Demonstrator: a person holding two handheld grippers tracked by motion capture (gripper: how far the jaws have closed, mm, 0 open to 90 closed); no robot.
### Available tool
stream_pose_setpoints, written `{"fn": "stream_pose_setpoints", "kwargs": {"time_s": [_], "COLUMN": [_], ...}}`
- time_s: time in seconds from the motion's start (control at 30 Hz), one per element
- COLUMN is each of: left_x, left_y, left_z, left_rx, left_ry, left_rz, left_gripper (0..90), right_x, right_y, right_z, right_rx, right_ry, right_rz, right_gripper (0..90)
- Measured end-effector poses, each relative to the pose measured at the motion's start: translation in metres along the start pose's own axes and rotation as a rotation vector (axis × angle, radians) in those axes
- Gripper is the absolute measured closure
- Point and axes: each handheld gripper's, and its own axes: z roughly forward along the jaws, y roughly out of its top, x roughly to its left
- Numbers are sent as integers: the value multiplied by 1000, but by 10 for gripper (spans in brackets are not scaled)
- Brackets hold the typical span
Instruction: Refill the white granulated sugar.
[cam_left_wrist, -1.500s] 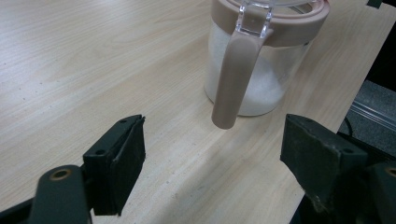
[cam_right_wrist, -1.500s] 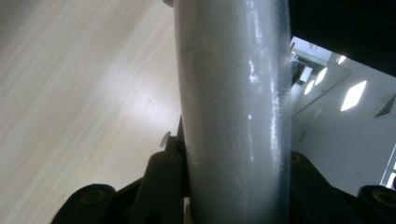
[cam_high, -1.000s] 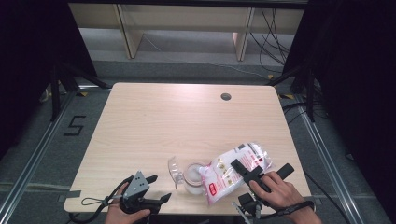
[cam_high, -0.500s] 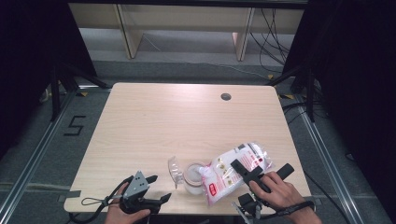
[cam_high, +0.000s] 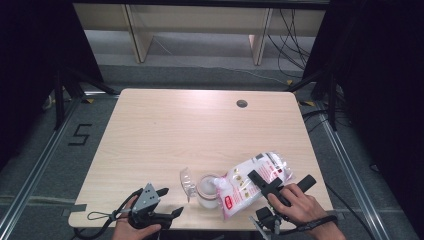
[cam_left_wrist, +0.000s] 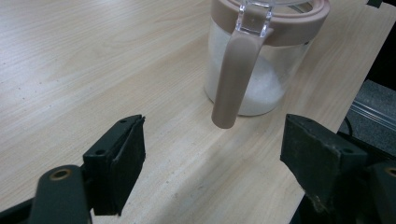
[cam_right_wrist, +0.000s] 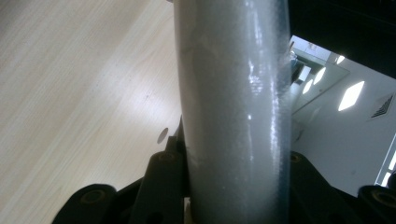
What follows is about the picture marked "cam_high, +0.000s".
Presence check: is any black metal stand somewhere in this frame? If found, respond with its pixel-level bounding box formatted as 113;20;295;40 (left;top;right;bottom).
52;65;120;132
285;68;338;132

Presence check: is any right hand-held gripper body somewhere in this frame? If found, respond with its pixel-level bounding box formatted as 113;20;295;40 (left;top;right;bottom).
249;173;318;240

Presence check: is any aluminium floor rail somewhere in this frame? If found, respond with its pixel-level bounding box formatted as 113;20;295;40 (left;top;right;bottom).
314;102;382;240
0;96;83;232

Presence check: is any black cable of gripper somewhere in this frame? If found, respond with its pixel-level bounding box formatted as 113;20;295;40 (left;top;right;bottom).
73;188;145;240
278;214;338;236

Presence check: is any light wooden furniture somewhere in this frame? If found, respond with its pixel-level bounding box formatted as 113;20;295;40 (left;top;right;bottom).
73;3;326;66

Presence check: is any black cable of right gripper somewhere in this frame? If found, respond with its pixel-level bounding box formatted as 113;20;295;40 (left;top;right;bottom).
278;214;338;236

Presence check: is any thin white floor cable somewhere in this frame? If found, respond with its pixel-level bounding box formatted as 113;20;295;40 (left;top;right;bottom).
152;35;292;85

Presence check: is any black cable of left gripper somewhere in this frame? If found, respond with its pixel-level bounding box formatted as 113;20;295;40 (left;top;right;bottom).
73;188;145;240

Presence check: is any person's right hand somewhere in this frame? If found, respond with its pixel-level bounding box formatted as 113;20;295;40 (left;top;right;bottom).
267;182;330;228

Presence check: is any grey floor tape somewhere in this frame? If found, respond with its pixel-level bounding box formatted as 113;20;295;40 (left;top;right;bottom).
0;194;88;218

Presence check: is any red and white sugar pouch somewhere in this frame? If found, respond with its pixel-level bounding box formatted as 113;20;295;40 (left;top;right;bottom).
213;151;296;222

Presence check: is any person's left hand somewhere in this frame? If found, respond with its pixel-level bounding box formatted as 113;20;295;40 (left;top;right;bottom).
111;196;163;240

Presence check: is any black curtain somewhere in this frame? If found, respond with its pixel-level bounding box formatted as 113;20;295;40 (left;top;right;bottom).
0;0;105;169
302;0;424;234

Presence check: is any clear glass measuring cup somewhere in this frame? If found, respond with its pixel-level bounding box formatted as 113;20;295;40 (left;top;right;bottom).
179;166;223;210

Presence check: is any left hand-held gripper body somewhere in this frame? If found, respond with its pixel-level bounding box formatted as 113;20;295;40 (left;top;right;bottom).
128;182;175;232

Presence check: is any bundle of black cables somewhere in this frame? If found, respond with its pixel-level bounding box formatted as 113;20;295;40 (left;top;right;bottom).
267;8;313;80

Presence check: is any white sugar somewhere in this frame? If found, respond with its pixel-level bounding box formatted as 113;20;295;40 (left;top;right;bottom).
197;176;220;203

